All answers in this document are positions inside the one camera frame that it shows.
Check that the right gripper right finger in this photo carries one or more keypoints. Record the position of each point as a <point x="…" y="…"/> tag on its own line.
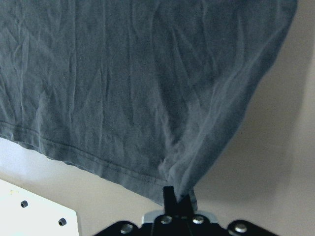
<point x="185" y="207"/>

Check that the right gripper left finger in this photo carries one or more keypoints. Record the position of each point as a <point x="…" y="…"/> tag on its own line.
<point x="170" y="202"/>

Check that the black t-shirt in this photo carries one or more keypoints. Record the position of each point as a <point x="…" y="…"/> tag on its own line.
<point x="143" y="93"/>

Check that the white mounting pillar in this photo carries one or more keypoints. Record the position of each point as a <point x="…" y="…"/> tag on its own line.
<point x="23" y="213"/>

